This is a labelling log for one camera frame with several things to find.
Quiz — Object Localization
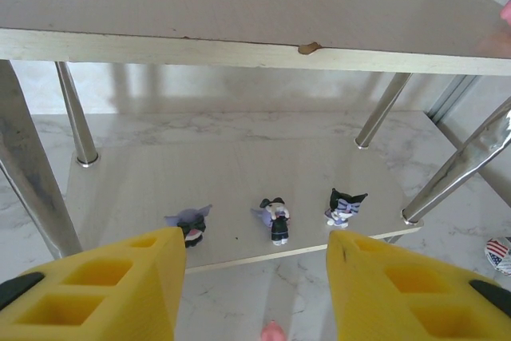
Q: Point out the aluminium frame post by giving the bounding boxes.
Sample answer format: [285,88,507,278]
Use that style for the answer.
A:
[429,75,480,125]

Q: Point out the cartoon figure black dress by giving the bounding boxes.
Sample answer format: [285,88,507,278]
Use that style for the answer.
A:
[250,196,292,246]

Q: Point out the black-hooded figure striped bow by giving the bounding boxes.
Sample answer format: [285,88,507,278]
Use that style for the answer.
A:
[323,188,369,227]

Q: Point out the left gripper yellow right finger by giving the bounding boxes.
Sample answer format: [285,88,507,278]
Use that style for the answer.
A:
[327,231,511,341]

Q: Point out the American flag print item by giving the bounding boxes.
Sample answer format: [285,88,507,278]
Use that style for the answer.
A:
[483,236,511,276]

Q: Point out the purple-hooded figure black bow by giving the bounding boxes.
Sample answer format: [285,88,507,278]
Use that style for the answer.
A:
[164,204,213,248]

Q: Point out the two-tier beige shelf metal legs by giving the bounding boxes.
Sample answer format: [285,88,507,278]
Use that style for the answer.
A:
[0,0,511,276]

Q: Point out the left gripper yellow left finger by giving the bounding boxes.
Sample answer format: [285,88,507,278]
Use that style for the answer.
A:
[0,225,187,341]

